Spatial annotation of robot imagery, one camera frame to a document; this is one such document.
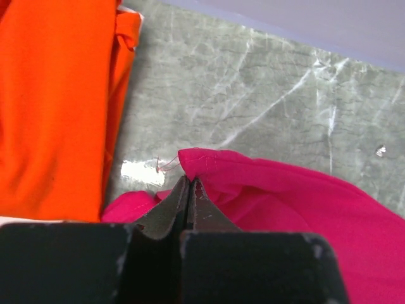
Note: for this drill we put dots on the white foam pad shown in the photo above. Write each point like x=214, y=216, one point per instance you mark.
x=14, y=220

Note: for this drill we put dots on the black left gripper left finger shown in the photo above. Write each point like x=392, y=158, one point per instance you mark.
x=137, y=262

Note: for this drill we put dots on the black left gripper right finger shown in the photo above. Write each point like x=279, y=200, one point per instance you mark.
x=223, y=264

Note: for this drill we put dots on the orange folded t shirt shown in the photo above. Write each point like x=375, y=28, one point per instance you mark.
x=65, y=69

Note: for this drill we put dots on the pink t shirt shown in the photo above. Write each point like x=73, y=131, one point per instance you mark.
x=260, y=195

